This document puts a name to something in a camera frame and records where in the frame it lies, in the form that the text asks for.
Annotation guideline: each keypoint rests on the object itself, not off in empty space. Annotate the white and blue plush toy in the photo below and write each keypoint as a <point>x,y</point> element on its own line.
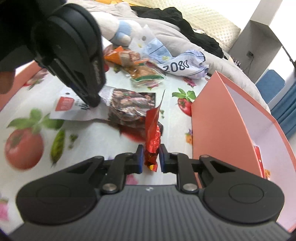
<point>113,25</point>

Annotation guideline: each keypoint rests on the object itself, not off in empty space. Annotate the person's left hand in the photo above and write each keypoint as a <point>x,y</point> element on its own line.
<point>6,82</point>

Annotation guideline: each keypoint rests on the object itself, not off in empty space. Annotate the row of small bottles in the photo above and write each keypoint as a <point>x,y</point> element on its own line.
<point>237,62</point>

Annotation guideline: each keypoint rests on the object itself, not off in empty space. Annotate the white shelf unit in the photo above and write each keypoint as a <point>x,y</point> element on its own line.
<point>256,37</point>

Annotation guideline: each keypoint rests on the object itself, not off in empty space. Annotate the blue chair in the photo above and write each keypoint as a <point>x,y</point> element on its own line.
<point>270,85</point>

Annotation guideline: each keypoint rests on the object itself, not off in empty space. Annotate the yellow cloth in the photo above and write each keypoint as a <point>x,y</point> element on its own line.
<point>115,1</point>

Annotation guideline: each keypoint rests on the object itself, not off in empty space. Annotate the pink box lid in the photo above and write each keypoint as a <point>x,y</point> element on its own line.
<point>20,78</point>

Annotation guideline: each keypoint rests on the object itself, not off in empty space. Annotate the cream quilted headboard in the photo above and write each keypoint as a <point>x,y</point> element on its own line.
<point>208,16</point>

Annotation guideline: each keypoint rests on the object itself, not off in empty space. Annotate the floral bed sheet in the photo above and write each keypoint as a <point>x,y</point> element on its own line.
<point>92,139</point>

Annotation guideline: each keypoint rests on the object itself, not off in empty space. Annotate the clear blue plastic bag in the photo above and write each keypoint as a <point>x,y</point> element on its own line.
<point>155,46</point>

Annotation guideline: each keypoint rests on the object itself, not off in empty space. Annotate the red crinkled snack packet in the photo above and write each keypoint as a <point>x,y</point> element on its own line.
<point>259,160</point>

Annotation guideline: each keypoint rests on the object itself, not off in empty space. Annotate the white meat print snack packet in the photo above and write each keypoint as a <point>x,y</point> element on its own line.
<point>129,102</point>

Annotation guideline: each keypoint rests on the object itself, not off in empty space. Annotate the red foil snack packet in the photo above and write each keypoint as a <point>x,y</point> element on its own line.
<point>152,139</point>

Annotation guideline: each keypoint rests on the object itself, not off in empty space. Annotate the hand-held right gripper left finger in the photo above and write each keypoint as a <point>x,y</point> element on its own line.
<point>139,160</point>

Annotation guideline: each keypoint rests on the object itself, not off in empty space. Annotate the black wall plug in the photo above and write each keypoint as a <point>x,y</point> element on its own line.
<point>249,54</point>

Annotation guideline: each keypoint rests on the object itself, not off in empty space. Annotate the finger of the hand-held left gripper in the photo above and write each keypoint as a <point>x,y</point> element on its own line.
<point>87,78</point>

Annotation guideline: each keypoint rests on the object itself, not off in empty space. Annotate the pile of snack packets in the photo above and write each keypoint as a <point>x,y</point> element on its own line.
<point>138,71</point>

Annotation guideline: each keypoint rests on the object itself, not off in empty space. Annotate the grey duvet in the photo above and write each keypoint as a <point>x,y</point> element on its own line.
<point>166,34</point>

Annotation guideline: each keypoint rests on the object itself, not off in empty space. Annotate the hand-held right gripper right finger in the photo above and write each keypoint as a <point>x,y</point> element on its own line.
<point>161,160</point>

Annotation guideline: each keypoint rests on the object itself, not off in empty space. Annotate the black clothes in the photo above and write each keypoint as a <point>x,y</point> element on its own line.
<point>185,25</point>

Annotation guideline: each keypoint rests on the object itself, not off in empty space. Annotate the pink cardboard box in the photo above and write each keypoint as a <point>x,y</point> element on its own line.
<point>219,120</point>

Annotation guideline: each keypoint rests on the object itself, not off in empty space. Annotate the white printed plastic bag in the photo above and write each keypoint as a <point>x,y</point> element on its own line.
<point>185,63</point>

